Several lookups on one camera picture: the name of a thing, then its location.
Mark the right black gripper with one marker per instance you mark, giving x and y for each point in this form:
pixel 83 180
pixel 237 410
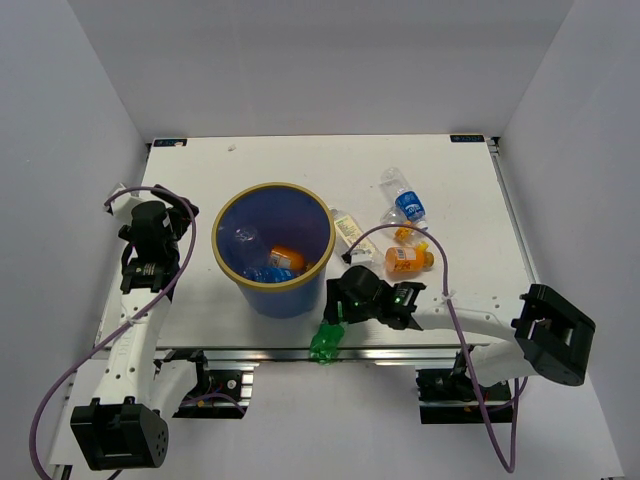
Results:
pixel 335 294

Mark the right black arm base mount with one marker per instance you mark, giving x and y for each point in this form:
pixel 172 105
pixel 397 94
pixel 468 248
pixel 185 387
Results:
pixel 446 397

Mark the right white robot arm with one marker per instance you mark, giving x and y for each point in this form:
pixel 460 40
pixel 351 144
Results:
pixel 540 333

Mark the blue plastic bin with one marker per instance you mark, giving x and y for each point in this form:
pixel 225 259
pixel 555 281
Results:
pixel 284 214

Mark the left blue corner sticker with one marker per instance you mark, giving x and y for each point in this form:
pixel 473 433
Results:
pixel 169 142

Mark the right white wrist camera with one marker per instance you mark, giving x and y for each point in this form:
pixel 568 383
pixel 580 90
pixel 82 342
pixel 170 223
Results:
pixel 358 257

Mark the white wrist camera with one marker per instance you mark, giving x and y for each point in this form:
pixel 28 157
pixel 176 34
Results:
pixel 121 207
pixel 358 257

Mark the right blue corner sticker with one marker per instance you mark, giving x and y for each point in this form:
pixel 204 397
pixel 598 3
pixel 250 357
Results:
pixel 467 138

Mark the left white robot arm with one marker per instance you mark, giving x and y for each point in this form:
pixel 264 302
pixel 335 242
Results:
pixel 125 424

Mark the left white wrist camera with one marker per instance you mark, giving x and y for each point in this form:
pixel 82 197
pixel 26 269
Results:
pixel 121 207

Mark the clear water bottle blue cap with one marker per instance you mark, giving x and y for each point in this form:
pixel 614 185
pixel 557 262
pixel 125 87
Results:
pixel 268 274

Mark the clear bottle blue label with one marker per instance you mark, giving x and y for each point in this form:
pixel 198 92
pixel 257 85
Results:
pixel 398 191

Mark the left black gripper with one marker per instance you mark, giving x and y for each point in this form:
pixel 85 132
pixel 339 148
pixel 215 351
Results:
pixel 177 214

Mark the green soda bottle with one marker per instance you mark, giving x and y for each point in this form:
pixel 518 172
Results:
pixel 325 344

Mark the blue corner sticker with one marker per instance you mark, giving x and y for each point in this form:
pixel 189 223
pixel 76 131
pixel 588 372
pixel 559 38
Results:
pixel 169 142
pixel 467 138

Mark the small clear bottle orange cap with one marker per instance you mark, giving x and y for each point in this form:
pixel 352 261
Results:
pixel 399 231

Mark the crushed clear bottle in bin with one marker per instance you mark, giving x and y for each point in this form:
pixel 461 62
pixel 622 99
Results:
pixel 247 237

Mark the orange juice bottle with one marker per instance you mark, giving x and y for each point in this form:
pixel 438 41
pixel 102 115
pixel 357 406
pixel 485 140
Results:
pixel 284 257
pixel 408 259

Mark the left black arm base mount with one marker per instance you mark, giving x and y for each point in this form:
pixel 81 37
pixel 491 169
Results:
pixel 218 393

